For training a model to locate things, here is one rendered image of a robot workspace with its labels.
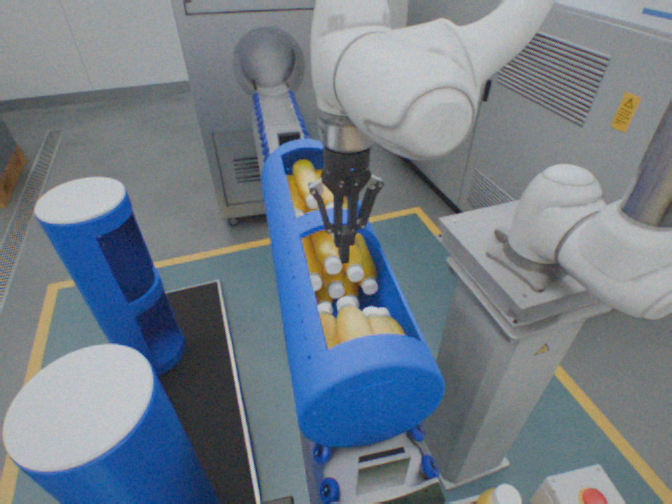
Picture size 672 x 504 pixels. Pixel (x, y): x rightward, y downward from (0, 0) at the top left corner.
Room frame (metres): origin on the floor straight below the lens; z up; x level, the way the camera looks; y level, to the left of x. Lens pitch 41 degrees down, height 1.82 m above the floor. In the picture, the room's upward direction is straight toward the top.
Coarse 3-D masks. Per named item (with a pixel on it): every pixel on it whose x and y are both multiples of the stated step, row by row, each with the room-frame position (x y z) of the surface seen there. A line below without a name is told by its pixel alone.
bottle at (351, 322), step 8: (352, 304) 0.59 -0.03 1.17; (344, 312) 0.56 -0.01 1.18; (352, 312) 0.55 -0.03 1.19; (360, 312) 0.56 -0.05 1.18; (336, 320) 0.55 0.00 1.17; (344, 320) 0.53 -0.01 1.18; (352, 320) 0.53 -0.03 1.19; (360, 320) 0.53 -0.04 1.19; (368, 320) 0.55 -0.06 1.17; (336, 328) 0.53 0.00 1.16; (344, 328) 0.52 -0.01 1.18; (352, 328) 0.51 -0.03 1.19; (360, 328) 0.51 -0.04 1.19; (368, 328) 0.52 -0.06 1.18; (344, 336) 0.50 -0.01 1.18; (352, 336) 0.49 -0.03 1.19; (360, 336) 0.49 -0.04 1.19
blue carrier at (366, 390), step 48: (288, 144) 1.22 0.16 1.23; (288, 192) 0.96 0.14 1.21; (288, 240) 0.78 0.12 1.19; (288, 288) 0.64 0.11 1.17; (384, 288) 0.75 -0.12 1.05; (288, 336) 0.53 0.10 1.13; (384, 336) 0.46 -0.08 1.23; (336, 384) 0.38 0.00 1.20; (384, 384) 0.40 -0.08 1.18; (432, 384) 0.42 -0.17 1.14; (336, 432) 0.38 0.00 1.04; (384, 432) 0.40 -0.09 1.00
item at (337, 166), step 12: (324, 156) 0.59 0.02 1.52; (336, 156) 0.57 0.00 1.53; (348, 156) 0.56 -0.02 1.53; (360, 156) 0.57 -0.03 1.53; (324, 168) 0.59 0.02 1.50; (336, 168) 0.57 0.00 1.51; (348, 168) 0.56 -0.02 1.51; (360, 168) 0.57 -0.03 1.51; (324, 180) 0.58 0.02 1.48; (336, 180) 0.58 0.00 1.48; (348, 180) 0.59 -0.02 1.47; (360, 180) 0.59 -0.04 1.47; (348, 192) 0.59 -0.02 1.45
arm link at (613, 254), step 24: (648, 144) 0.67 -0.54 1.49; (648, 168) 0.64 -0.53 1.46; (648, 192) 0.62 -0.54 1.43; (600, 216) 0.67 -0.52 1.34; (624, 216) 0.64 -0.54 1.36; (648, 216) 0.61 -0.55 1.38; (576, 240) 0.69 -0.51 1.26; (600, 240) 0.64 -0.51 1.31; (624, 240) 0.60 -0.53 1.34; (648, 240) 0.59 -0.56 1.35; (576, 264) 0.66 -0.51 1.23; (600, 264) 0.61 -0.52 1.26; (624, 264) 0.58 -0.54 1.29; (648, 264) 0.57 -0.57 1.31; (600, 288) 0.59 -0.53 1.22; (624, 288) 0.56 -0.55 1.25; (648, 288) 0.54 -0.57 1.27; (624, 312) 0.56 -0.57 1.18; (648, 312) 0.53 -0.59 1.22
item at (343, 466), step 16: (272, 112) 2.21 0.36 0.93; (288, 112) 2.21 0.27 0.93; (256, 128) 2.10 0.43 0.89; (272, 128) 2.01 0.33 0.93; (288, 128) 2.01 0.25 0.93; (256, 144) 1.98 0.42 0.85; (272, 144) 1.83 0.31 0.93; (304, 448) 0.43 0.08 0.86; (336, 448) 0.40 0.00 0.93; (352, 448) 0.40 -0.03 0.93; (368, 448) 0.40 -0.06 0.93; (384, 448) 0.40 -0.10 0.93; (416, 448) 0.40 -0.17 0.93; (304, 464) 0.40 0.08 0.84; (336, 464) 0.37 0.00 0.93; (352, 464) 0.37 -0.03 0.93; (416, 464) 0.37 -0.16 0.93; (352, 480) 0.34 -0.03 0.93; (416, 480) 0.34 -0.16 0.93; (432, 480) 0.32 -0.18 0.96; (352, 496) 0.31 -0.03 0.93; (368, 496) 0.31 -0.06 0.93; (384, 496) 0.31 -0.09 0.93; (400, 496) 0.31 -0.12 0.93; (416, 496) 0.31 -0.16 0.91; (432, 496) 0.32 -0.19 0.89
